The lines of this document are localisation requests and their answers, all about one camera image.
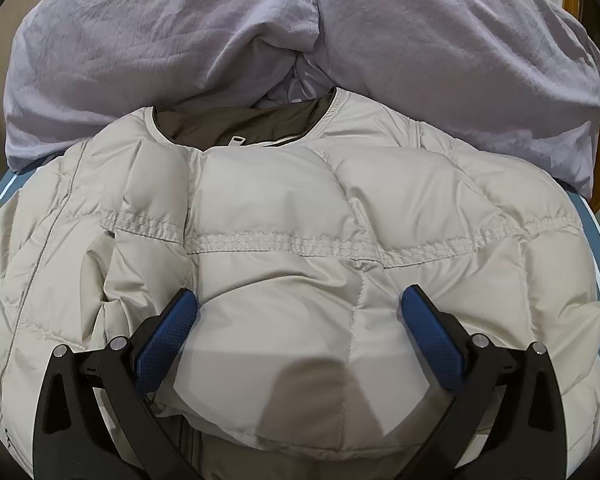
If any left lavender pillow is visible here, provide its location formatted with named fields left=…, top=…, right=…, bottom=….
left=3, top=0, right=318, bottom=171

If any beige puffer jacket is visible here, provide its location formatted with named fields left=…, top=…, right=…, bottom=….
left=0, top=86, right=600, bottom=480

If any lavender pillow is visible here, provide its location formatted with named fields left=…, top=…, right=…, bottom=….
left=265, top=0, right=592, bottom=196
left=3, top=0, right=318, bottom=171

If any right lavender pillow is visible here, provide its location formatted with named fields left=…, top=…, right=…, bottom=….
left=265, top=0, right=592, bottom=196

